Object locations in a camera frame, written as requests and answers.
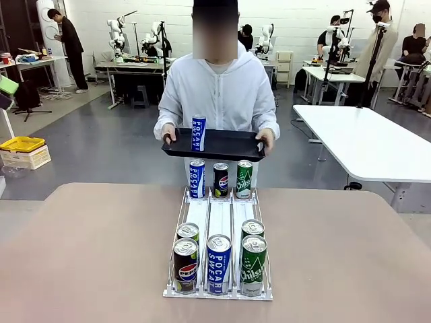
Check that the person's right hand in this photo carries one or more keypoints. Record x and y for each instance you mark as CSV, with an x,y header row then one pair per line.
x,y
171,131

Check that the person's left hand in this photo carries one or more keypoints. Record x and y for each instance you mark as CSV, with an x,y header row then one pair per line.
x,y
267,136

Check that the black plastic tray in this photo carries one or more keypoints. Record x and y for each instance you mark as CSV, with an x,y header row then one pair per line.
x,y
229,144

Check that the blue Pocari Sweat sample can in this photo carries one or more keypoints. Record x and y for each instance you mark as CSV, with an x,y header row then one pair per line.
x,y
197,181

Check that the person's left forearm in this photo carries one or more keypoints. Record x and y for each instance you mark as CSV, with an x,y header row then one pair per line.
x,y
271,124

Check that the white lab robot arm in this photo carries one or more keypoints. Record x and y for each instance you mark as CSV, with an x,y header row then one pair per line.
x,y
266,33
116,40
343,43
155,30

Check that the person's right forearm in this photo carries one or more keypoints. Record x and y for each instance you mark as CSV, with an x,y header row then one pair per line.
x,y
166,121

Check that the person in white hoodie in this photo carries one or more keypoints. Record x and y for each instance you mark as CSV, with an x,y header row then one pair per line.
x,y
219,94

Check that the person in black hoodie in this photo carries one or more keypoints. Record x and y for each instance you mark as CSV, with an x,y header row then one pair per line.
x,y
247,40

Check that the person with headset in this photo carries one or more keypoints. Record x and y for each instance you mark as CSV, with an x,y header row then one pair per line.
x,y
325,38

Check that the standing person in black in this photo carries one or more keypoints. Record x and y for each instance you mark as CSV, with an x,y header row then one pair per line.
x,y
72,43

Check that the person in beige coat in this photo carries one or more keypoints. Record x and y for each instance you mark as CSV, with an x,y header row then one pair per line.
x,y
380,10

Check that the seated person in black shirt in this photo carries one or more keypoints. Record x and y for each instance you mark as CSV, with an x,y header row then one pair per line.
x,y
412,45

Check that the black stool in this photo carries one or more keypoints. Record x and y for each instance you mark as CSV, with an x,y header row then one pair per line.
x,y
140,96

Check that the green Chilsung sample can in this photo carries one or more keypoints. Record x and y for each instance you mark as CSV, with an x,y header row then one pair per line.
x,y
243,183

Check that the black backpack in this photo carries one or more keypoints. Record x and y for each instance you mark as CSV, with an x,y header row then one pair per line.
x,y
300,80

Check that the black Pepsi sample can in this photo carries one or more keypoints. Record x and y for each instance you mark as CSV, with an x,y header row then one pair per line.
x,y
221,183

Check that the white drawer cabinet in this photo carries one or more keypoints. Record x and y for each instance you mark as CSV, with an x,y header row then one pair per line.
x,y
284,69

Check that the grey workbench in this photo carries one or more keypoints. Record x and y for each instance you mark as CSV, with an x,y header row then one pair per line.
x,y
134,65

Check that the black light stand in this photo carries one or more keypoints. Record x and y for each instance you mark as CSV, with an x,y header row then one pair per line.
x,y
165,50

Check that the white lab desk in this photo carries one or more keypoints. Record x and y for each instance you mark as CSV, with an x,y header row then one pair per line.
x,y
336,76

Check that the white can dispenser rack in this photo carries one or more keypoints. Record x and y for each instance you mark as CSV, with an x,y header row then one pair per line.
x,y
220,215

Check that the large white table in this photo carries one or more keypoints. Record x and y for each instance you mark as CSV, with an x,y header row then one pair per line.
x,y
363,141

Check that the green can second row left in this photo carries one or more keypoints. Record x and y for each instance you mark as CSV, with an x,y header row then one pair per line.
x,y
188,230

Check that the white plastic crate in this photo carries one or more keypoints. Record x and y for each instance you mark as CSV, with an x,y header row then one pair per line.
x,y
33,159

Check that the black stand with cloth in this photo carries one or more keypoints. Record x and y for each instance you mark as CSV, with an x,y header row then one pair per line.
x,y
28,96

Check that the cluttered white table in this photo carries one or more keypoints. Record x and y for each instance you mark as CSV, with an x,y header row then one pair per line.
x,y
40,60

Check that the yellow plastic crate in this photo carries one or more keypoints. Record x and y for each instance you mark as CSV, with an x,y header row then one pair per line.
x,y
22,144

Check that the tall white cylinder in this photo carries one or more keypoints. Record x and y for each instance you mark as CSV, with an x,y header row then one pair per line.
x,y
45,20

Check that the green box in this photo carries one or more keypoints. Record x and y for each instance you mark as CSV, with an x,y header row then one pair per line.
x,y
7,85

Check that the red cup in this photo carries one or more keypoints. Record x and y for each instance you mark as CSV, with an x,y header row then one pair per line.
x,y
6,59

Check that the black camera tripod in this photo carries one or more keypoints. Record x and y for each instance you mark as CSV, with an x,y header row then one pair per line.
x,y
371,67

